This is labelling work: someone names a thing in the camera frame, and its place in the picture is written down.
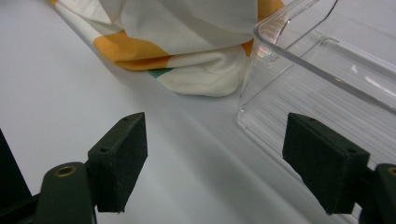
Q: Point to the white cloth with coloured patches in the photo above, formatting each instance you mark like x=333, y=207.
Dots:
x=186, y=43

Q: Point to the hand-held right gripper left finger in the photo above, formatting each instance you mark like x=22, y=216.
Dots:
x=115, y=161

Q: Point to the clear plastic box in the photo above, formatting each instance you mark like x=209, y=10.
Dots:
x=323, y=81

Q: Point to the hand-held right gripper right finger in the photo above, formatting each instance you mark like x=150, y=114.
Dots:
x=327, y=161

